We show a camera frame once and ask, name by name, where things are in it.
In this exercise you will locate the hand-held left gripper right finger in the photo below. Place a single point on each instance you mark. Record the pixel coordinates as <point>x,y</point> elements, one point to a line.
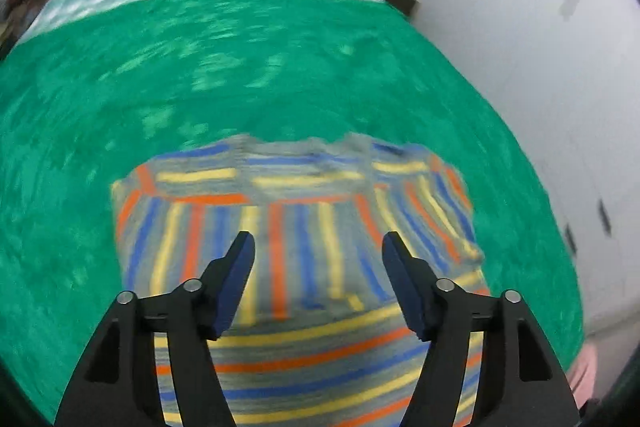
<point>405,292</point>

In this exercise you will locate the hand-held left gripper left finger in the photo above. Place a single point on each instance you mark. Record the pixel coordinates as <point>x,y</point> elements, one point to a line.
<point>232,292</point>

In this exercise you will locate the striped knit shirt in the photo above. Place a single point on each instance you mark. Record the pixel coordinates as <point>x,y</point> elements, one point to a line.
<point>310,252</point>

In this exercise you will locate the pink dotted pants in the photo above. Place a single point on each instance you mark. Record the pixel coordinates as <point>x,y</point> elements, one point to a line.
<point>586,372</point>

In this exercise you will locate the green blanket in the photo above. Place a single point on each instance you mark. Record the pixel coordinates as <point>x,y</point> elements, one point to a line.
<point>200,82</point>

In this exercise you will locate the dark cloth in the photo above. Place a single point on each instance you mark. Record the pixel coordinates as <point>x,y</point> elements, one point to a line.
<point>591,413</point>

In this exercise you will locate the white wardrobe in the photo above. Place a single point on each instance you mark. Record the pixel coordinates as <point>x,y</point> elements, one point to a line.
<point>525,32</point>

